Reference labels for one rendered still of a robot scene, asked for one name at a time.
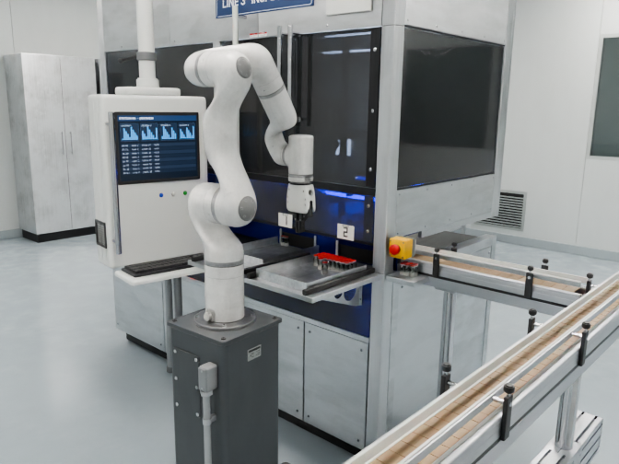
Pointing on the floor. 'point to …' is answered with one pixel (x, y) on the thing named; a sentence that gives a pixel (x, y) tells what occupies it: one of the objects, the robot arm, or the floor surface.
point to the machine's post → (385, 213)
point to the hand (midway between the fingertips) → (299, 226)
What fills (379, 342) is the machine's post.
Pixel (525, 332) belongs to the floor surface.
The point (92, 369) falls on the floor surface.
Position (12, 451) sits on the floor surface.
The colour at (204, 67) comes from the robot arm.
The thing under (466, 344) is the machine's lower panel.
